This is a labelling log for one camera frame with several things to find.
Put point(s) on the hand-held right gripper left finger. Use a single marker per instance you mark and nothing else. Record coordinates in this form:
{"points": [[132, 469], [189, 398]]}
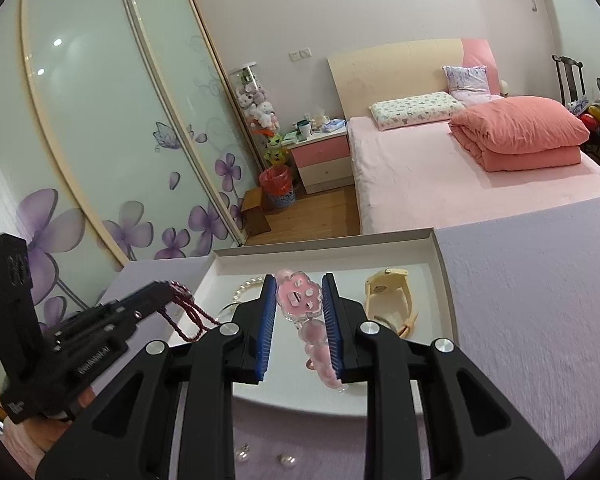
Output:
{"points": [[266, 330]]}

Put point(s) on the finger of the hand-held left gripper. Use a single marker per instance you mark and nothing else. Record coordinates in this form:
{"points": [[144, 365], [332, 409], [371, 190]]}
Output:
{"points": [[145, 294], [150, 310]]}

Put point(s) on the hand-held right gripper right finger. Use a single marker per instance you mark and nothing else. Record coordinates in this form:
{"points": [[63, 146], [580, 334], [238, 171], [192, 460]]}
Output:
{"points": [[334, 330]]}

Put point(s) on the thin silver bangle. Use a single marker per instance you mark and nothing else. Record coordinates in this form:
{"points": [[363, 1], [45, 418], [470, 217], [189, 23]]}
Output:
{"points": [[228, 306]]}

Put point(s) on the yellow wristwatch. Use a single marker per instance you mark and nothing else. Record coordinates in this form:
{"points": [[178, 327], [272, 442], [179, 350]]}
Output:
{"points": [[385, 295]]}

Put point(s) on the grey cardboard tray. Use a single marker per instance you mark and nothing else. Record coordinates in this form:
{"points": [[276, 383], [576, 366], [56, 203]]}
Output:
{"points": [[360, 265]]}

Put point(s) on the large pearl earring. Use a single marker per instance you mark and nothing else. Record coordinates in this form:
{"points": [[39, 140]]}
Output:
{"points": [[286, 460], [242, 455]]}

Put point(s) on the person's left hand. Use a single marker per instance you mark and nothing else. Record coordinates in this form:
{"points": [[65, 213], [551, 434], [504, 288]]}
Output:
{"points": [[50, 430]]}

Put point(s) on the small wooden stool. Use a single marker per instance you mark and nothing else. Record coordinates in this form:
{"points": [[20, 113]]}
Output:
{"points": [[255, 210]]}

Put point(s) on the wastebasket with red bag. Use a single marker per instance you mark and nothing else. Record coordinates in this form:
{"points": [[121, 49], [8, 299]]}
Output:
{"points": [[277, 185]]}

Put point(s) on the bed with pink sheet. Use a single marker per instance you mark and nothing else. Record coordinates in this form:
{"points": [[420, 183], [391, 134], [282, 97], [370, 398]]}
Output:
{"points": [[405, 175]]}

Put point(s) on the pink and white nightstand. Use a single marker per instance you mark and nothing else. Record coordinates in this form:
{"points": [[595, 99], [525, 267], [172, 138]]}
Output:
{"points": [[320, 160]]}

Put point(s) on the purple tablecloth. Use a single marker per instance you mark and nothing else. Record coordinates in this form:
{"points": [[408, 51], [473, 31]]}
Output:
{"points": [[505, 310]]}

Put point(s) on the floral sliding door wardrobe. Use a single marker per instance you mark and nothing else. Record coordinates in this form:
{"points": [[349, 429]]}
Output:
{"points": [[105, 110]]}

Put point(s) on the black and white mug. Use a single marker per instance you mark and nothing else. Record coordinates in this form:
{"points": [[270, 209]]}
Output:
{"points": [[305, 131]]}

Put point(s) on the clear tube of plush toys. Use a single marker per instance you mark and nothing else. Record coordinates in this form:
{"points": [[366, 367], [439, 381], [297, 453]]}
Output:
{"points": [[257, 105]]}

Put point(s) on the patterned white pillow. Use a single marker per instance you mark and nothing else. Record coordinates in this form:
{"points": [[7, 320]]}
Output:
{"points": [[415, 110]]}

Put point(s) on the cream and pink headboard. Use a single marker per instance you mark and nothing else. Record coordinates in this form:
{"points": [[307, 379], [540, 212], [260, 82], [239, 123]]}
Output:
{"points": [[380, 70]]}

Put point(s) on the folded orange quilt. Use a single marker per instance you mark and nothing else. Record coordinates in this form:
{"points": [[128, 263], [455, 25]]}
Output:
{"points": [[515, 130]]}

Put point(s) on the purple printed pillow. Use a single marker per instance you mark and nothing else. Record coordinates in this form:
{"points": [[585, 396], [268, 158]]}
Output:
{"points": [[467, 82]]}

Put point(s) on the pile of colourful toys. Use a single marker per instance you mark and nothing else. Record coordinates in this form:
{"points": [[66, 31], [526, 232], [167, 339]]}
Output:
{"points": [[587, 120]]}

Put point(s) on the dark wooden chair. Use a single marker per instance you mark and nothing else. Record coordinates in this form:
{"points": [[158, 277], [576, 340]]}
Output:
{"points": [[562, 80]]}

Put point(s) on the white wall socket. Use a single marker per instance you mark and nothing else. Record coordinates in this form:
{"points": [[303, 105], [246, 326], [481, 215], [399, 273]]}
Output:
{"points": [[300, 54]]}

